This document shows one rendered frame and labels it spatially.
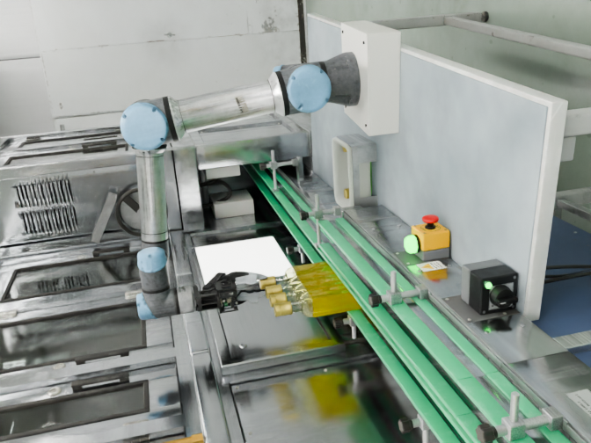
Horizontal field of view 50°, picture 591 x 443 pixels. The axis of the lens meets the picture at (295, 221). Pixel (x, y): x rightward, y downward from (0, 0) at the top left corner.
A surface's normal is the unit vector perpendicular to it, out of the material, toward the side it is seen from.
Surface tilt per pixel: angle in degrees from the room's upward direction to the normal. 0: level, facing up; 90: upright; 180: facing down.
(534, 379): 90
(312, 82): 94
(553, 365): 90
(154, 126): 78
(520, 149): 0
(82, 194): 90
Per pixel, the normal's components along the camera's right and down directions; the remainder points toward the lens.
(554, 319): -0.07, -0.94
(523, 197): -0.97, 0.14
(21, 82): 0.24, 0.32
